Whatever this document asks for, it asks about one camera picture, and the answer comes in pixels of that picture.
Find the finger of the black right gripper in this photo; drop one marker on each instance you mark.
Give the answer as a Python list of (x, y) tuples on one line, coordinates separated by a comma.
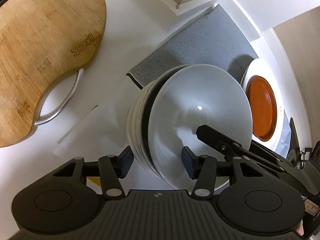
[(230, 148)]

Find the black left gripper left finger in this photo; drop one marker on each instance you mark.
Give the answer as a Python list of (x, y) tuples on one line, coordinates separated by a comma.
[(112, 169)]

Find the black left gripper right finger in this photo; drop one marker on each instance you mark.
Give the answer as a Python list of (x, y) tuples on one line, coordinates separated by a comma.
[(202, 169)]

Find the white deep bowl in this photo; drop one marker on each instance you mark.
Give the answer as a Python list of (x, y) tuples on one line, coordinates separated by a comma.
[(196, 95)]

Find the orange round plate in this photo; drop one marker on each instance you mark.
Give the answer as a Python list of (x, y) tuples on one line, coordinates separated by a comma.
[(263, 107)]

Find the stacked white bowls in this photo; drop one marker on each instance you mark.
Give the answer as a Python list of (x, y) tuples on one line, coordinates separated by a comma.
[(138, 121)]

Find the person's left hand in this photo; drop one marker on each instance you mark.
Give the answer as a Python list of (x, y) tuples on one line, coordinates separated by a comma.
[(300, 229)]

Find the white floral square plate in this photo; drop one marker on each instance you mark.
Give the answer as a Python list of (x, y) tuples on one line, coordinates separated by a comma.
[(280, 140)]

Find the grey counter mat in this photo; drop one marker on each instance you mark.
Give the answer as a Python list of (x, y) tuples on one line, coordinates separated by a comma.
[(213, 39)]

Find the wooden cutting board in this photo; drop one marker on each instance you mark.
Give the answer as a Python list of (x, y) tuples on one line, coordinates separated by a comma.
[(42, 43)]

